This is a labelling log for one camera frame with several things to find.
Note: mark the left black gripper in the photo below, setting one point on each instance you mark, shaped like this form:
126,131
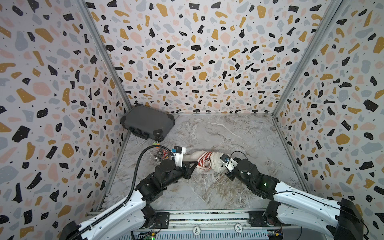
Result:
186,171

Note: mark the red white striped sweater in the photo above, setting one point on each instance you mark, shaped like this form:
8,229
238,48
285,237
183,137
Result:
204,161

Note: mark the white teddy bear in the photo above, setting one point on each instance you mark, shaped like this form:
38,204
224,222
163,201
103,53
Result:
217,166

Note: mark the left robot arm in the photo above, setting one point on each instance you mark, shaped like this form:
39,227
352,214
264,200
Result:
134,211

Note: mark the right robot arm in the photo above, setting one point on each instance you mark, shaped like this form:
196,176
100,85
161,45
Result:
289,206

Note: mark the clear bag of small toys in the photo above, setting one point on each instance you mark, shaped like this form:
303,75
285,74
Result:
161,154

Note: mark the dark grey hard case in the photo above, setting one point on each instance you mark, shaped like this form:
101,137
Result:
148,123

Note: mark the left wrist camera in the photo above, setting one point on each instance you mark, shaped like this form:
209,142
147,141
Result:
178,153

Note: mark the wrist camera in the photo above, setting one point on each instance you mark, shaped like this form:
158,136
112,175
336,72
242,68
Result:
227,162
178,153

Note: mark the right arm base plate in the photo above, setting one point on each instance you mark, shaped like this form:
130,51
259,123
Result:
267,217

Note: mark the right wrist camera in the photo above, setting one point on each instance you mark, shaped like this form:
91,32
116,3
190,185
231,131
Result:
227,162

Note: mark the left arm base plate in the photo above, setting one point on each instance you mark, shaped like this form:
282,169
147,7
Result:
159,220

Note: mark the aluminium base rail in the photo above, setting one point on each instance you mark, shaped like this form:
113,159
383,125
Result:
214,225

